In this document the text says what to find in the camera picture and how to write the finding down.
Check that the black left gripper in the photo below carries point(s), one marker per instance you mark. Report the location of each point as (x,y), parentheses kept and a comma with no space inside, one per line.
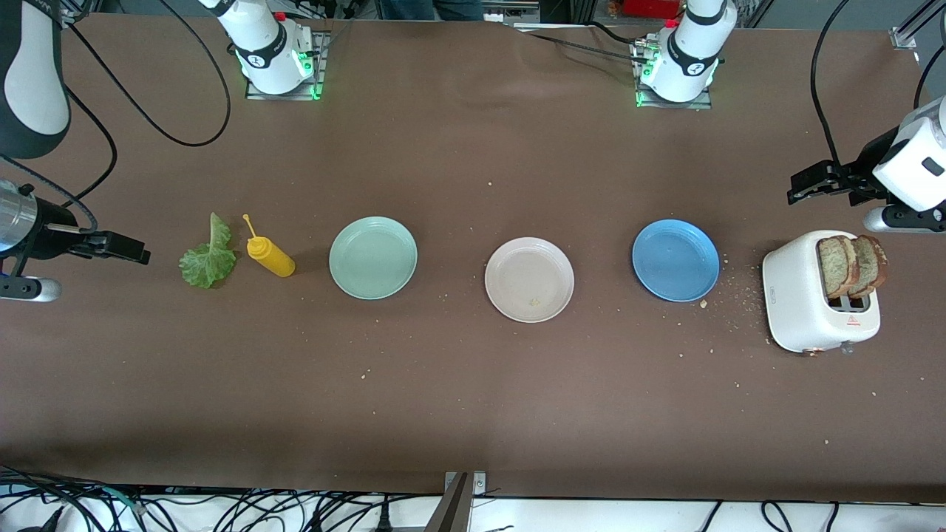
(862,171)

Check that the yellow squeeze bottle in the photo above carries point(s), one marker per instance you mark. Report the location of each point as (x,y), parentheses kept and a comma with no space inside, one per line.
(272,258)

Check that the red box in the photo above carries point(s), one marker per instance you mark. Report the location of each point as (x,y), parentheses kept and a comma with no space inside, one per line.
(650,7)

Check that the standing person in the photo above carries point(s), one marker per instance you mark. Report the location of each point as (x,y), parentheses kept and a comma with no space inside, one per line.
(432,9)

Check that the light-crust bread slice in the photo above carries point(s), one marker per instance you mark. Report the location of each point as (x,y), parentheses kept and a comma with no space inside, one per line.
(834,266)

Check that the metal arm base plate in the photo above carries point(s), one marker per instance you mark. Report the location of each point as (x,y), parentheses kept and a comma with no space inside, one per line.
(702,105)
(255,94)

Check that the pale green plate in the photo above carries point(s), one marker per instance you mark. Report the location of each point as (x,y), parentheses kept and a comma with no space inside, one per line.
(373,258)

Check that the dark-crust bread slice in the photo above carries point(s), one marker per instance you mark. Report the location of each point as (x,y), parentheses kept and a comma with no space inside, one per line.
(873,262)

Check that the blue plate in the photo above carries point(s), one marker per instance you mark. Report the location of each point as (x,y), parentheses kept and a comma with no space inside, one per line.
(675,260)

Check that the white toaster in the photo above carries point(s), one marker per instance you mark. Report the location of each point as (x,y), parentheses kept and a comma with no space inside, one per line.
(794,295)

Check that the aluminium frame post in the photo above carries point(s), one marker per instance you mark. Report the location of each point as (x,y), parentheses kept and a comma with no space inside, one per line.
(454,510)

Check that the green lettuce leaf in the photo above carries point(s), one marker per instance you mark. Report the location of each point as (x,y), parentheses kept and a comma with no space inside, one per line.
(207,266)

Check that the aluminium corner profile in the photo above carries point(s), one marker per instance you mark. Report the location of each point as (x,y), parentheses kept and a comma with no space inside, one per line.
(903,38)
(74,11)

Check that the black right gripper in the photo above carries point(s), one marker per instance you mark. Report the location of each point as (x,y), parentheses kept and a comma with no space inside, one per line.
(53,222)

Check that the beige plate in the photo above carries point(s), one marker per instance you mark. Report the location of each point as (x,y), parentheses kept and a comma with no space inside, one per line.
(529,277)

